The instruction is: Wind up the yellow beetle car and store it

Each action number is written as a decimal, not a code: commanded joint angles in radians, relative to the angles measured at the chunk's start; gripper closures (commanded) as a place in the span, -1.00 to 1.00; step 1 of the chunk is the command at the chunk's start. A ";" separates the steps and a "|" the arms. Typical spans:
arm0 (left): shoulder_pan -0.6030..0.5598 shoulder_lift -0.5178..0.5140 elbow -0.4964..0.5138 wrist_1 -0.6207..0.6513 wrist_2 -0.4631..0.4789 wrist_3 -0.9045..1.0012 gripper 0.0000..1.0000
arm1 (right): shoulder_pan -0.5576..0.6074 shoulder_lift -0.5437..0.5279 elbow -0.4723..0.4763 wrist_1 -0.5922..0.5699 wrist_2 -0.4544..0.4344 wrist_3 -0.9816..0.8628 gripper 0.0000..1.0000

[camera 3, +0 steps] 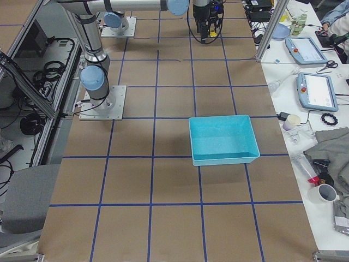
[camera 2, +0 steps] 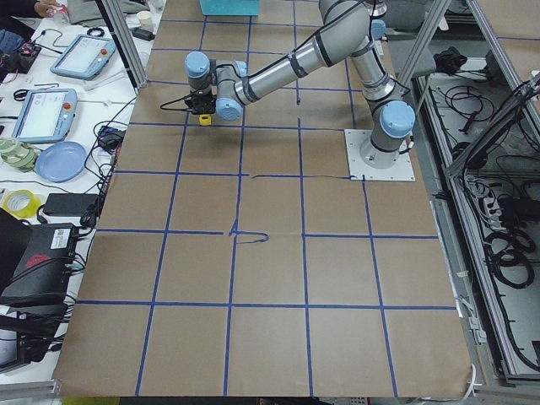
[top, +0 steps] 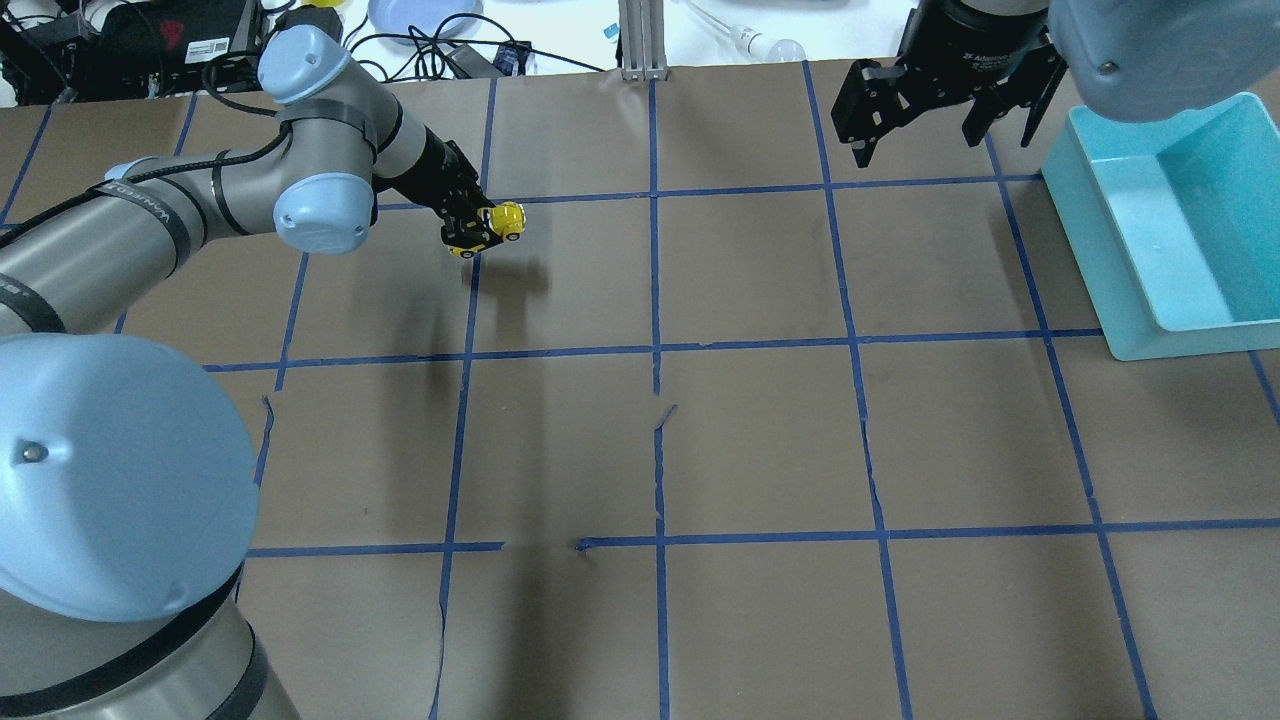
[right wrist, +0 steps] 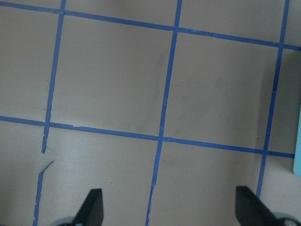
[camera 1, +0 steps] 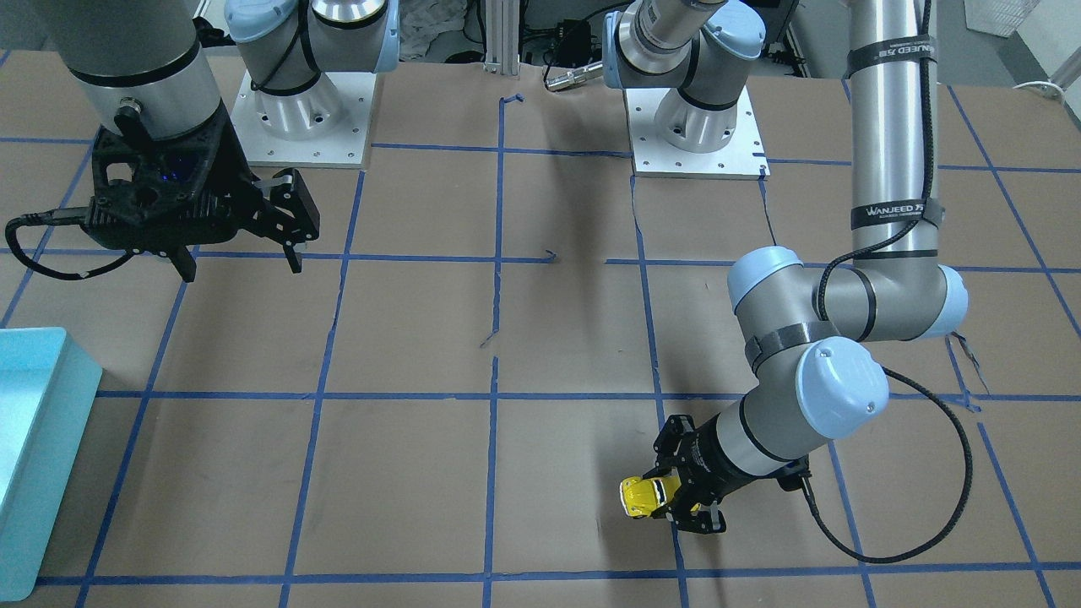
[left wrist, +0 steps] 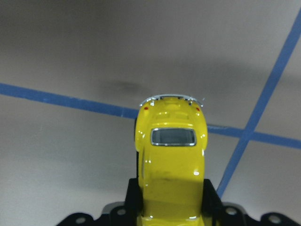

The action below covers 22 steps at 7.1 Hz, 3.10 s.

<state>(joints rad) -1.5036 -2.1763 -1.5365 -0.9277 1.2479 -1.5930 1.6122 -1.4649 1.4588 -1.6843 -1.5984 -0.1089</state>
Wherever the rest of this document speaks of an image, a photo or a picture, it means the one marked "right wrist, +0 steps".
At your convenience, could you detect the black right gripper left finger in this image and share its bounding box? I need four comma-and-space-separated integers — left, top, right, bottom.
71, 188, 104, 226

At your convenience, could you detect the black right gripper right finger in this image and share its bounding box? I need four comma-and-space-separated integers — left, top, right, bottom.
236, 186, 286, 226

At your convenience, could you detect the turquoise plastic bin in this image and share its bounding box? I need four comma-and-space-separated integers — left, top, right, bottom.
293, 106, 301, 177

